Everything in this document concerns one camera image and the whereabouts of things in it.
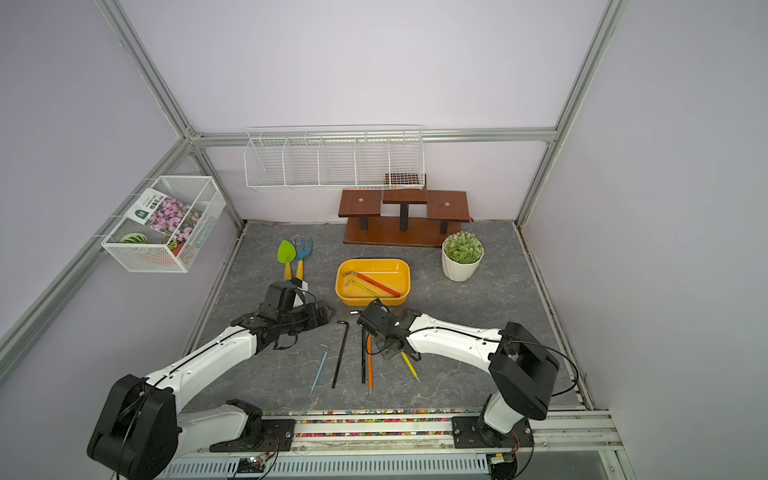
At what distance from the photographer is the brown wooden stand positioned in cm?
101

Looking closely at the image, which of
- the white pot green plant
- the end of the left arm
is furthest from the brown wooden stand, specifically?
the end of the left arm

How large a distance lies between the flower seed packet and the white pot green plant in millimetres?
728

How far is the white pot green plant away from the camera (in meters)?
0.96

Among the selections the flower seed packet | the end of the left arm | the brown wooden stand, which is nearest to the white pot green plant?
the brown wooden stand

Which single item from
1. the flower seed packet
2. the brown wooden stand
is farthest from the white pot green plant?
the flower seed packet

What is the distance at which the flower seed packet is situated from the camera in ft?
2.38
